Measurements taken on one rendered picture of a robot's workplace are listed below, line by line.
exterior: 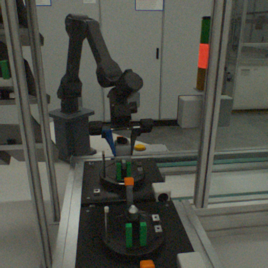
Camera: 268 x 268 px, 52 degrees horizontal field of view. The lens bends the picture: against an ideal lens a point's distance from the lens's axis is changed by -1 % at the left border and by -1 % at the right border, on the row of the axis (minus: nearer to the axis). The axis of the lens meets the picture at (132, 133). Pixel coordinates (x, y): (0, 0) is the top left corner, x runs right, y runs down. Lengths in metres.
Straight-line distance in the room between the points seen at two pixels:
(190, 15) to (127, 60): 0.98
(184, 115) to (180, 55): 3.25
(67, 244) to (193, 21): 3.52
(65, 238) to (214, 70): 0.49
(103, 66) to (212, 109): 0.36
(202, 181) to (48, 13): 3.31
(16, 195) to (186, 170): 0.59
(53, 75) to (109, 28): 0.96
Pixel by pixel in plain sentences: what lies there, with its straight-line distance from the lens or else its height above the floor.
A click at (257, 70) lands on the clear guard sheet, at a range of 0.67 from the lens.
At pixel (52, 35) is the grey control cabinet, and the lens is 3.77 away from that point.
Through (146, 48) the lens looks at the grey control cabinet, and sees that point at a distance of 3.77.
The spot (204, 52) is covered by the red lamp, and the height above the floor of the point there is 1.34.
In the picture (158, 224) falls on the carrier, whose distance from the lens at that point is 0.63.
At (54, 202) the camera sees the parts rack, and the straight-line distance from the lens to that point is 0.84.
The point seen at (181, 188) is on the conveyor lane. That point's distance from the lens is 0.90.
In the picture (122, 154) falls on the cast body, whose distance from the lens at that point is 0.77.
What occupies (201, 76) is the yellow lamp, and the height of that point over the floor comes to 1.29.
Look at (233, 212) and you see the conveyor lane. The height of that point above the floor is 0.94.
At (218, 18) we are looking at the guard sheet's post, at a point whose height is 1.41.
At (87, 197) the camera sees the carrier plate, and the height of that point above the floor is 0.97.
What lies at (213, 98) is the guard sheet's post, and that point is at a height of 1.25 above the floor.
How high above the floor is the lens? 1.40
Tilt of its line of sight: 22 degrees down
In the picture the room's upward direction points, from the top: straight up
